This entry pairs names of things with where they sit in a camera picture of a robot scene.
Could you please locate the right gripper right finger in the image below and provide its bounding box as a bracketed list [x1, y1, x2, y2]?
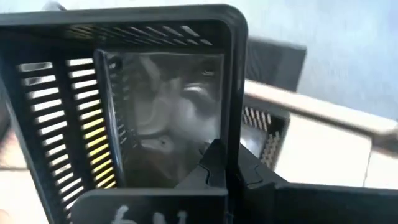
[228, 144, 398, 224]

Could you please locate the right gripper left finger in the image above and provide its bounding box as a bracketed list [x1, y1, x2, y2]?
[70, 139, 229, 224]

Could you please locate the black plastic basket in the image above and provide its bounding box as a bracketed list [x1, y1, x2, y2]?
[0, 3, 249, 224]
[239, 95, 292, 172]

